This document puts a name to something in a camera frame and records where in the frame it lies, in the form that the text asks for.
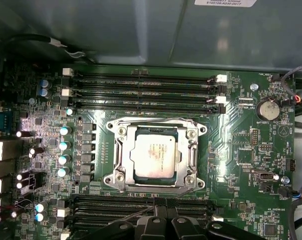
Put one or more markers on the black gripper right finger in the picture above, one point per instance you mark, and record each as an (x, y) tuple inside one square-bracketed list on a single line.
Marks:
[(183, 227)]

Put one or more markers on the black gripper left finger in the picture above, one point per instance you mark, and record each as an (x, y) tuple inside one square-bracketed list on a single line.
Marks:
[(153, 227)]

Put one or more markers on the silver CPU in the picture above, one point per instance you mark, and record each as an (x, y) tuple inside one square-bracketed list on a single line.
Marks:
[(153, 155)]

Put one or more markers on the metal socket cover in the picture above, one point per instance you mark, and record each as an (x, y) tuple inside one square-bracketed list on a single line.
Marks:
[(183, 155)]

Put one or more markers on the black RAM slot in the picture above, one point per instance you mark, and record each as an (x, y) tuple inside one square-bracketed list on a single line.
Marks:
[(90, 219), (110, 107), (95, 200), (110, 98), (95, 210), (110, 77), (110, 87)]

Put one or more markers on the CPU socket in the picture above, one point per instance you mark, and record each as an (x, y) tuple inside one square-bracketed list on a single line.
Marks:
[(119, 177)]

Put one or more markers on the green motherboard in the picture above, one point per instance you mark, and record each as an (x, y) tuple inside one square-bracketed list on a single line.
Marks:
[(221, 155)]

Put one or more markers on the silver internal USB port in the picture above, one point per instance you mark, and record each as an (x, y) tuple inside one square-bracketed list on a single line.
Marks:
[(264, 176)]

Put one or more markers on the silver coin battery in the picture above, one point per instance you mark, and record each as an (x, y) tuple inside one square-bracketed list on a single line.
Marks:
[(268, 109)]

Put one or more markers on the silver rear port block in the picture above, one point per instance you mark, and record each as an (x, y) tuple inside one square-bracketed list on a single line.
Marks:
[(0, 171), (1, 150)]

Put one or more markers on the blue rear port connector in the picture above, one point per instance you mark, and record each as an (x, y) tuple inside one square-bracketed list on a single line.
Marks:
[(1, 117)]

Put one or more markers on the black PC case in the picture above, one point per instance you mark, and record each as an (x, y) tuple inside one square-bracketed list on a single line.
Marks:
[(115, 30)]

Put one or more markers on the white case wall sticker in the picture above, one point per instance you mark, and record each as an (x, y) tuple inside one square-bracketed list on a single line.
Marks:
[(226, 2)]

